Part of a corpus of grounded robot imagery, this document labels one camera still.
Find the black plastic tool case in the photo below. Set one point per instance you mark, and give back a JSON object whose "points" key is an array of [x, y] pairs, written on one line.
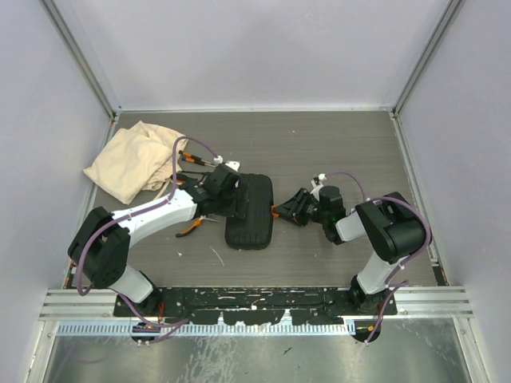
{"points": [[255, 231]]}

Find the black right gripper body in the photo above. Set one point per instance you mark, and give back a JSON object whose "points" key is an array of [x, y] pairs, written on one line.
{"points": [[309, 209]]}

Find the white slotted cable duct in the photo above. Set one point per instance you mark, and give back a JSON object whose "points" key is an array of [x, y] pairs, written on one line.
{"points": [[131, 328]]}

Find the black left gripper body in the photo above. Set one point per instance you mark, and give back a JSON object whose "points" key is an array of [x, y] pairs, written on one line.
{"points": [[227, 200]]}

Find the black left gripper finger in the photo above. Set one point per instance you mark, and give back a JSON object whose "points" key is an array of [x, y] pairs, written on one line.
{"points": [[227, 212], [242, 199]]}

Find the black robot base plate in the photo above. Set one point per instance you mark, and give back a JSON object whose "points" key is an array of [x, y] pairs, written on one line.
{"points": [[258, 306]]}

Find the beige cloth drawstring bag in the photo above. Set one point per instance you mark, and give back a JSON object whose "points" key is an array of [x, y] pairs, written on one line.
{"points": [[137, 159]]}

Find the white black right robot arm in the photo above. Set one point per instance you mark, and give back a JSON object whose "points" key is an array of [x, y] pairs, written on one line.
{"points": [[394, 229]]}

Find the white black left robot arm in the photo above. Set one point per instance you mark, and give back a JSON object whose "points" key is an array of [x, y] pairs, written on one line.
{"points": [[101, 246]]}

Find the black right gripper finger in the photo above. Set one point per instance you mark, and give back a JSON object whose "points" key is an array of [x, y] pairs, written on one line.
{"points": [[285, 217], [295, 203]]}

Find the orange black needle nose pliers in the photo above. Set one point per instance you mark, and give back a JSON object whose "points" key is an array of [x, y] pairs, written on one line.
{"points": [[197, 222]]}

